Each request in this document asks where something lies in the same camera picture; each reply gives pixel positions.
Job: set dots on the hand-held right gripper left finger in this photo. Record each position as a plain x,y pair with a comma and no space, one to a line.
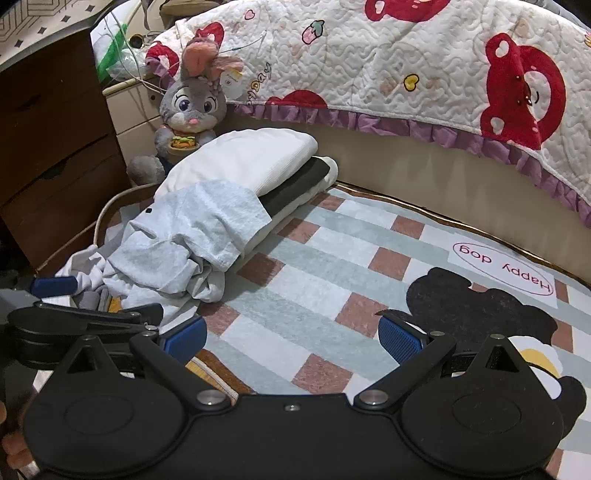
184,339

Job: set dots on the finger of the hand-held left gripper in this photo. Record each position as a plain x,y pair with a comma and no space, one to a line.
69,325
53,286

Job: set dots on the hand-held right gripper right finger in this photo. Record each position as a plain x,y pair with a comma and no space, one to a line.
401,339

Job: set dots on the light grey printed t-shirt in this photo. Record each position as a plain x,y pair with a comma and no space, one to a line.
203,217

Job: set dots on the white crumpled garment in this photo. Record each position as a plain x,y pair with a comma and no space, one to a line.
152,300

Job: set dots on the checkered mat with black dog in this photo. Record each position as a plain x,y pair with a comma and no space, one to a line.
323,277

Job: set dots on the brown wooden drawer cabinet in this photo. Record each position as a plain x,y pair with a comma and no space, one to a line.
55,138

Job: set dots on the beige bed base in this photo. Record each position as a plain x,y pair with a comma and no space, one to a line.
415,170

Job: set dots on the cream bedside cabinet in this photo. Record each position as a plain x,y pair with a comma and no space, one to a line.
134,110

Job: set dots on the grey plush rabbit toy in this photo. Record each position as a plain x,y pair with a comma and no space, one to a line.
191,104

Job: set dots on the green and white plastic bag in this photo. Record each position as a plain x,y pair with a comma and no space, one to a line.
111,55

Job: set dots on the white quilt with red bears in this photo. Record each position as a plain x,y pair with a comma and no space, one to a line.
369,55

